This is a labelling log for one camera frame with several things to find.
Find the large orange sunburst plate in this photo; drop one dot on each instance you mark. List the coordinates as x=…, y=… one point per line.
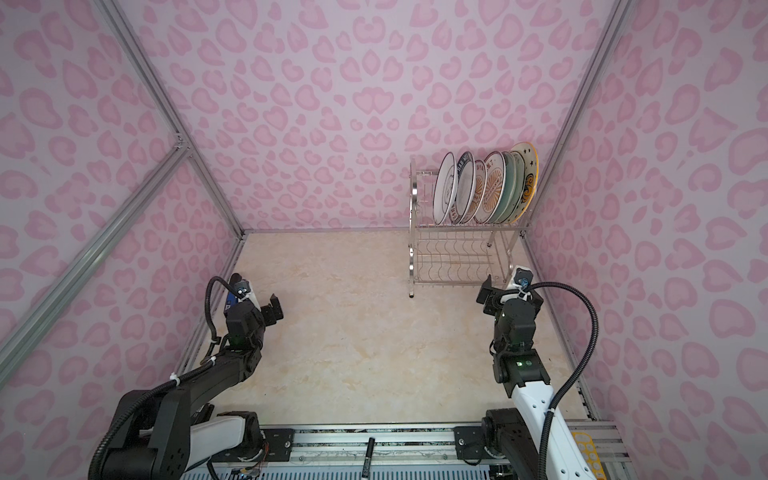
x=496, y=170

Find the teal flower plate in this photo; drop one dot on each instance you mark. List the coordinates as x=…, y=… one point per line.
x=512, y=197

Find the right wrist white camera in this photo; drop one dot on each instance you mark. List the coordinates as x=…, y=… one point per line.
x=520, y=282

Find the small orange sunburst plate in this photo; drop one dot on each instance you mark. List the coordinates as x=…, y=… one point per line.
x=479, y=188

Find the cat and stars plate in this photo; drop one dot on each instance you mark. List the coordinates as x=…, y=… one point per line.
x=532, y=177

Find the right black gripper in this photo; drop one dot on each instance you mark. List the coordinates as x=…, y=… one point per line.
x=496, y=297

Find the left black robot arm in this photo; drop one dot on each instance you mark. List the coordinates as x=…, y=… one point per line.
x=180, y=396

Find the chrome two-tier dish rack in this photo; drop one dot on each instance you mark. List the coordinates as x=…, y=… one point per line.
x=449, y=255

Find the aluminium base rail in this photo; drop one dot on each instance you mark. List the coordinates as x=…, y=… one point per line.
x=346, y=442

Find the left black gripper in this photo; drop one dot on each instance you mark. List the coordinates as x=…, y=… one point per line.
x=270, y=317

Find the dark green rimmed plate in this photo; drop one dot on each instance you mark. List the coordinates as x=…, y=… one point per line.
x=465, y=185

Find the cream plate with red berries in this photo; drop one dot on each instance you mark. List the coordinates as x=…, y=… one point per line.
x=522, y=170

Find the black marker pen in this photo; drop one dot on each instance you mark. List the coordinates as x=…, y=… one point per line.
x=366, y=469

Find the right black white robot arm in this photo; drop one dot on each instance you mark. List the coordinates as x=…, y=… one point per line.
x=528, y=384

